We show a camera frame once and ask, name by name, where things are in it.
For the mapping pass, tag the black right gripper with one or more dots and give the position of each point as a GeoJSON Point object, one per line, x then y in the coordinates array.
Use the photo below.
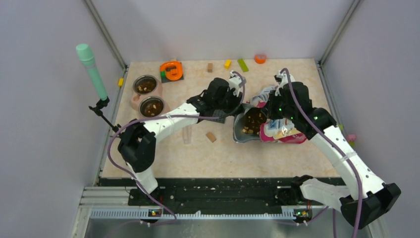
{"type": "Point", "coordinates": [271, 101]}

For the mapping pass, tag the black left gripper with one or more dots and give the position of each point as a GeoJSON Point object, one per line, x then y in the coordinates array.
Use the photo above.
{"type": "Point", "coordinates": [235, 99]}

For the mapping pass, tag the pet food bag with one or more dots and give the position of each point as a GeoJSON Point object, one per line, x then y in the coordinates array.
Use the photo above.
{"type": "Point", "coordinates": [252, 124]}

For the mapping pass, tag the clear plastic scoop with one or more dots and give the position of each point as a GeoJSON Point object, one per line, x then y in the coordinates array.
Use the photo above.
{"type": "Point", "coordinates": [187, 134]}

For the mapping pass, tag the pink double bowl stand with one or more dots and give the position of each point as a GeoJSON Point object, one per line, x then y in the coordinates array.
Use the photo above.
{"type": "Point", "coordinates": [136, 99]}

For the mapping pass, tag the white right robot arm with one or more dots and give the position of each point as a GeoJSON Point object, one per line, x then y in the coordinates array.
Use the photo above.
{"type": "Point", "coordinates": [364, 197]}

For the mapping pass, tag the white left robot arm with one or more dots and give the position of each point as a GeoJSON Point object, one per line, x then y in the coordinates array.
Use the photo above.
{"type": "Point", "coordinates": [138, 142]}

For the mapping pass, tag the brown pet food kibble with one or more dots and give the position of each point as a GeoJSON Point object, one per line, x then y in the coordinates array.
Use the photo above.
{"type": "Point", "coordinates": [152, 109]}

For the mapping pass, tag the steel pet bowl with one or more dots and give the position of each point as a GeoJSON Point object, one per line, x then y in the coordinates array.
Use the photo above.
{"type": "Point", "coordinates": [151, 99]}
{"type": "Point", "coordinates": [145, 84]}

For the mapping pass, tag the dark grey studded baseplate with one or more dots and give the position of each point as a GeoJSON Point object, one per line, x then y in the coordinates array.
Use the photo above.
{"type": "Point", "coordinates": [217, 116]}

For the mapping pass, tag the yellow block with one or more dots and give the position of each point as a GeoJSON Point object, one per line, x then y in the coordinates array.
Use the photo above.
{"type": "Point", "coordinates": [227, 64]}

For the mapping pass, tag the lime green block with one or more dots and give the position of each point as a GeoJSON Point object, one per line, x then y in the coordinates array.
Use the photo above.
{"type": "Point", "coordinates": [242, 65]}

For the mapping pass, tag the small brown wooden block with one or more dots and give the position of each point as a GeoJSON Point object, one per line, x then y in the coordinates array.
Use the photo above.
{"type": "Point", "coordinates": [211, 137]}

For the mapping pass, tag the orange tape roll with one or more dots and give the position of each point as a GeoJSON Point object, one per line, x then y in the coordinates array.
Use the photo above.
{"type": "Point", "coordinates": [260, 58]}

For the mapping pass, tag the pink and yellow toy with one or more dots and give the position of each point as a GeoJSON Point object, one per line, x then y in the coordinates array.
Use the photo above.
{"type": "Point", "coordinates": [351, 138]}

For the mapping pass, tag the mint green microphone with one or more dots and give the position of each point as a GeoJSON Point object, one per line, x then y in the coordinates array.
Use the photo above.
{"type": "Point", "coordinates": [87, 58]}

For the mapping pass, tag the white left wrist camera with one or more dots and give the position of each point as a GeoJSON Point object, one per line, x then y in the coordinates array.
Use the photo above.
{"type": "Point", "coordinates": [237, 82]}

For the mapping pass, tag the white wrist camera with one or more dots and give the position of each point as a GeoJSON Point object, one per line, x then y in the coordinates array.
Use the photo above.
{"type": "Point", "coordinates": [282, 80]}
{"type": "Point", "coordinates": [237, 82]}

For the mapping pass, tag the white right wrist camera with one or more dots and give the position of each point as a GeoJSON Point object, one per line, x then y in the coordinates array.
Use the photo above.
{"type": "Point", "coordinates": [282, 80]}

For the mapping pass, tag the orange ring toy on plate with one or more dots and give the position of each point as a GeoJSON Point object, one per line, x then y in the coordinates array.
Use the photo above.
{"type": "Point", "coordinates": [171, 71]}

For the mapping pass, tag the small yellow clip on rail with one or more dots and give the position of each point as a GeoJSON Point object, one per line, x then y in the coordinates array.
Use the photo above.
{"type": "Point", "coordinates": [121, 82]}

